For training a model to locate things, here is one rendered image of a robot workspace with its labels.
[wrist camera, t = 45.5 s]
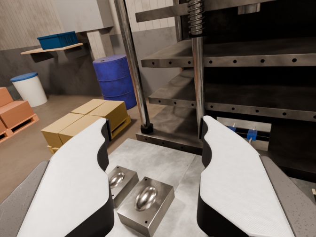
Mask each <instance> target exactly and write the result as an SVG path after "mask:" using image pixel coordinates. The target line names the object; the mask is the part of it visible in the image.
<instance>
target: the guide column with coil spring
mask: <svg viewBox="0 0 316 237"><path fill-rule="evenodd" d="M197 1H201V0H189V2H190V4H191V3H194V2H197ZM200 6H202V3H198V4H196V5H192V6H190V9H193V8H198V7H200ZM199 12H202V8H201V9H198V10H195V11H191V12H190V15H193V14H196V13H199ZM201 17H203V14H201V15H198V16H193V17H191V18H190V20H194V19H198V18H201ZM202 22H203V20H199V21H196V22H192V23H191V26H192V25H196V24H200V23H202ZM201 28H203V25H200V26H197V27H193V28H191V31H193V30H197V29H201ZM200 33H203V30H201V31H198V32H193V33H191V34H200ZM192 52H193V66H194V81H195V95H196V109H197V130H198V138H199V129H200V118H201V117H203V116H206V98H205V61H204V37H203V36H202V37H196V38H192ZM198 141H199V142H202V141H201V139H198Z"/></svg>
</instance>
